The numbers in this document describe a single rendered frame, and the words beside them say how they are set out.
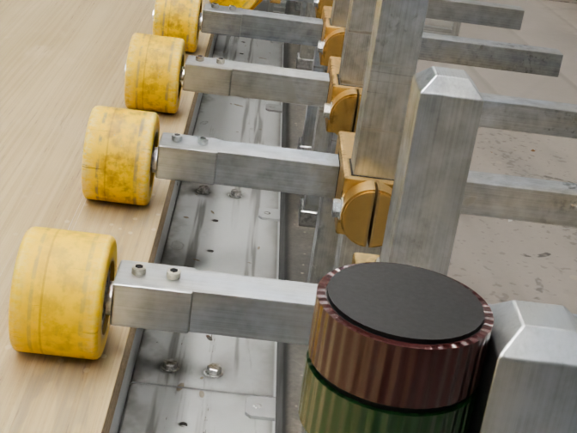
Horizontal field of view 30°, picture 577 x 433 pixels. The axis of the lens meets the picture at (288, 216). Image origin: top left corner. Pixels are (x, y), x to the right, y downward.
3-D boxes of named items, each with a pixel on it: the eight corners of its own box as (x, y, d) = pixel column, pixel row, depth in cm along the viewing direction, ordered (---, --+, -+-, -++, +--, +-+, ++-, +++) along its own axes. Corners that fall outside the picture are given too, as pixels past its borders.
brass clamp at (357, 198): (391, 188, 98) (399, 137, 96) (404, 253, 86) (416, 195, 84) (324, 180, 98) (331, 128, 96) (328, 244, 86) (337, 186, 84)
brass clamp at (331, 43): (359, 47, 144) (364, 9, 142) (365, 76, 132) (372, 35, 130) (312, 41, 144) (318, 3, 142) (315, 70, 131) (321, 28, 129)
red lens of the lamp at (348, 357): (466, 325, 40) (478, 272, 39) (495, 417, 34) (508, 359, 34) (306, 307, 40) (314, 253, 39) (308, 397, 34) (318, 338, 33)
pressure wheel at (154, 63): (186, 22, 114) (177, 79, 109) (185, 74, 120) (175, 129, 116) (130, 15, 113) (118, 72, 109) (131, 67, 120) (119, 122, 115)
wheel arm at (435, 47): (552, 70, 142) (558, 44, 141) (558, 78, 139) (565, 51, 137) (174, 22, 140) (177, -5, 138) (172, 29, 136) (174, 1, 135)
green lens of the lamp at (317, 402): (453, 382, 41) (464, 332, 40) (479, 481, 35) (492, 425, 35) (297, 364, 41) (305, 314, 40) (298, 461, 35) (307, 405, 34)
